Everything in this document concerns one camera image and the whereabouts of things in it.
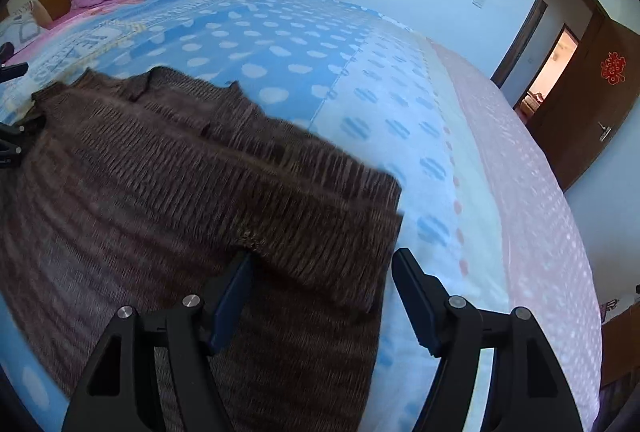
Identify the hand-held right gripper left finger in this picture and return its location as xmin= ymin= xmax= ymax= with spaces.
xmin=60 ymin=252 xmax=256 ymax=432

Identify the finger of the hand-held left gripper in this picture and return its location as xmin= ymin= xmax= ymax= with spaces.
xmin=0 ymin=123 xmax=26 ymax=148
xmin=0 ymin=62 xmax=30 ymax=81

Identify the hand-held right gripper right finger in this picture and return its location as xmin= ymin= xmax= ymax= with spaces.
xmin=391 ymin=248 xmax=583 ymax=432

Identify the brown knitted sweater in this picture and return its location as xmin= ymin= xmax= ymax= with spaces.
xmin=0 ymin=66 xmax=405 ymax=432

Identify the printed grey pillow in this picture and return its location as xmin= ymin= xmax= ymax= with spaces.
xmin=0 ymin=0 xmax=49 ymax=48

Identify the pink dotted bed sheet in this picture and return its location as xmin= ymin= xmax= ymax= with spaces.
xmin=425 ymin=36 xmax=603 ymax=432

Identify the wooden cabinet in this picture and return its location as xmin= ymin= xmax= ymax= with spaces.
xmin=599 ymin=306 xmax=640 ymax=389

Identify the blue dotted bed sheet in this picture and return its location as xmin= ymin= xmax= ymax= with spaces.
xmin=0 ymin=0 xmax=506 ymax=432

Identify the brown wooden door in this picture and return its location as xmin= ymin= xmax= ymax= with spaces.
xmin=524 ymin=14 xmax=640 ymax=193

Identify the red paper door decoration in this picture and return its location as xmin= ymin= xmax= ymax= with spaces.
xmin=599 ymin=52 xmax=627 ymax=85

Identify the brown door frame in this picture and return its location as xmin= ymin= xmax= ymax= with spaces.
xmin=490 ymin=0 xmax=609 ymax=88

